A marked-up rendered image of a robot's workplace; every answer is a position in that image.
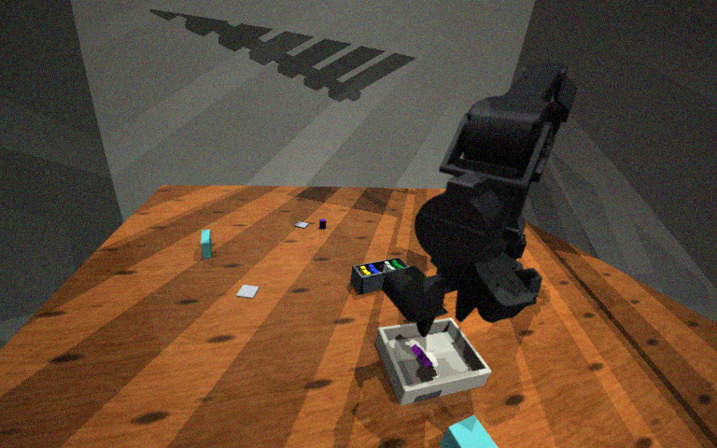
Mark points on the white square tray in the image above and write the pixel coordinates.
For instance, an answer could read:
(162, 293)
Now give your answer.
(458, 366)

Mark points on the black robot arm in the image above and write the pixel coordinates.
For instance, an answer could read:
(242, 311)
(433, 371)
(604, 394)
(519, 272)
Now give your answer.
(506, 141)

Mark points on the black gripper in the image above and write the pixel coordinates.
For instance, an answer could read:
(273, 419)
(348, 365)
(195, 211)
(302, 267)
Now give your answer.
(420, 298)

